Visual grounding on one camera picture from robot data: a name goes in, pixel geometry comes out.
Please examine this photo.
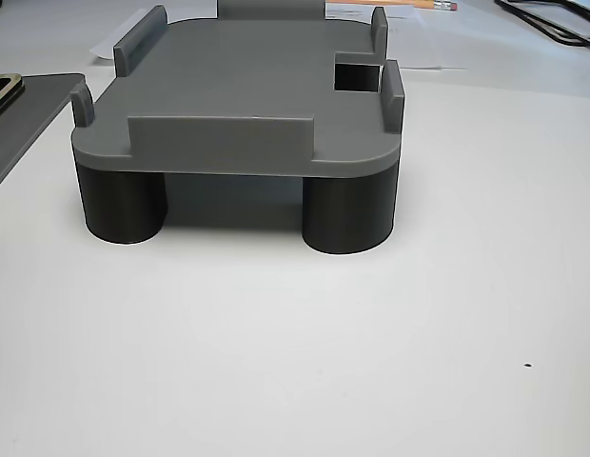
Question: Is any black flat tray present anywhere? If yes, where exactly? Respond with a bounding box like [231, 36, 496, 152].
[0, 71, 88, 197]

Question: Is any white paper sheet with print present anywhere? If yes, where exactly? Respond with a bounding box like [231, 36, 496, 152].
[324, 0, 469, 72]

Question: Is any grey holder with black legs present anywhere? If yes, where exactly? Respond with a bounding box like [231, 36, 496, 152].
[69, 0, 406, 256]

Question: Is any yellow pencil with pink eraser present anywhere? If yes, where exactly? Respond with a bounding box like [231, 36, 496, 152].
[414, 0, 459, 12]

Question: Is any black rectangular frame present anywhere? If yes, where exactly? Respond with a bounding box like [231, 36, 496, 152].
[493, 0, 590, 30]
[513, 9, 590, 50]

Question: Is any rectangular frame with olive edge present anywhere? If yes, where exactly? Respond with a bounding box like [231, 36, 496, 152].
[0, 72, 25, 126]

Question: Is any blank white paper sheet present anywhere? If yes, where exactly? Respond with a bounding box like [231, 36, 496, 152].
[89, 12, 140, 62]

